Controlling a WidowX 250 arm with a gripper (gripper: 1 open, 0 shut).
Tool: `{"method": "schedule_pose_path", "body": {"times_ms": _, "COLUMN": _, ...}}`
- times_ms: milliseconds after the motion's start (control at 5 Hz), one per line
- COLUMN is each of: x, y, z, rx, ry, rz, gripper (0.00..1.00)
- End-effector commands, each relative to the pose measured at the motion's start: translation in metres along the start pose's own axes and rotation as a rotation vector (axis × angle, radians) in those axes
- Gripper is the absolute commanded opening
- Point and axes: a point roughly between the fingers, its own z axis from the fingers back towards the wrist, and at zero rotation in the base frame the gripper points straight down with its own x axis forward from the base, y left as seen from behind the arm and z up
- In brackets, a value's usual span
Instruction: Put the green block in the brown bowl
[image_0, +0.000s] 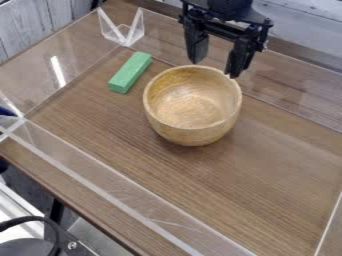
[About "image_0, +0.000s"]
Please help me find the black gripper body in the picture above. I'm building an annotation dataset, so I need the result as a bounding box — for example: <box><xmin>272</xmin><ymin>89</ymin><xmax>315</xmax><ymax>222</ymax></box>
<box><xmin>179</xmin><ymin>0</ymin><xmax>274</xmax><ymax>51</ymax></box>

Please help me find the black table leg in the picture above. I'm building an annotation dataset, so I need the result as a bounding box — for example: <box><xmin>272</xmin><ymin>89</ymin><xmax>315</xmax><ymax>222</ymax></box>
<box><xmin>49</xmin><ymin>199</ymin><xmax>64</xmax><ymax>224</ymax></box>

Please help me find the black base with screw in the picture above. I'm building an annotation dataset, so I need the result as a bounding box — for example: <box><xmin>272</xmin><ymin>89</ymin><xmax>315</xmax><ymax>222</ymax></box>
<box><xmin>0</xmin><ymin>230</ymin><xmax>97</xmax><ymax>256</ymax></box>

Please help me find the brown wooden bowl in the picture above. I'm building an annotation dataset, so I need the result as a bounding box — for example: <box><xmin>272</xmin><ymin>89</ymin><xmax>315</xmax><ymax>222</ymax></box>
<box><xmin>143</xmin><ymin>65</ymin><xmax>242</xmax><ymax>146</ymax></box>

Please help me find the green rectangular block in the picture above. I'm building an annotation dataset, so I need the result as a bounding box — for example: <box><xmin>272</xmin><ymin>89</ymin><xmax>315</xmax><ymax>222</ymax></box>
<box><xmin>108</xmin><ymin>52</ymin><xmax>152</xmax><ymax>94</ymax></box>

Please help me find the clear acrylic tray enclosure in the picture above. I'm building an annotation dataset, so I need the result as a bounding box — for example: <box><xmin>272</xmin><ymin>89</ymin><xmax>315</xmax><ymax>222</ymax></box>
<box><xmin>0</xmin><ymin>0</ymin><xmax>342</xmax><ymax>256</ymax></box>

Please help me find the black cable loop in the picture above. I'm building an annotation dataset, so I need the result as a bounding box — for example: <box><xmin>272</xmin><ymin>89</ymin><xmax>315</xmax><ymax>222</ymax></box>
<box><xmin>0</xmin><ymin>215</ymin><xmax>63</xmax><ymax>256</ymax></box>

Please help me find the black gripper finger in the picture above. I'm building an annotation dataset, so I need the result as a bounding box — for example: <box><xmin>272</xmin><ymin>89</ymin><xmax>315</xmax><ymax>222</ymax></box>
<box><xmin>224</xmin><ymin>37</ymin><xmax>258</xmax><ymax>79</ymax></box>
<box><xmin>183</xmin><ymin>17</ymin><xmax>208</xmax><ymax>64</ymax></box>

